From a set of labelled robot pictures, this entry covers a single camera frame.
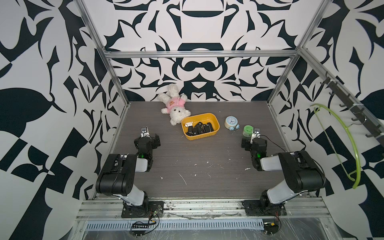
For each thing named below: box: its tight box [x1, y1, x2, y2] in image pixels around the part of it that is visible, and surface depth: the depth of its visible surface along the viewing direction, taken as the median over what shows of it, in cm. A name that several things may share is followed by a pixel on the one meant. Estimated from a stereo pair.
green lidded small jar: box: [242, 124, 255, 138], surface depth 102 cm
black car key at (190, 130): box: [186, 125, 193, 136], surface depth 102 cm
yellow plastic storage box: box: [181, 112, 221, 141], surface depth 107 cm
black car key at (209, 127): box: [206, 122, 214, 133], surface depth 104 cm
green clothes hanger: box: [310, 103, 361, 190], surface depth 64 cm
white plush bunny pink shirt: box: [157, 83, 192, 126], surface depth 110 cm
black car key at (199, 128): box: [195, 121, 205, 135], surface depth 104 cm
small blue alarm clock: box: [224, 115, 240, 132], surface depth 104 cm
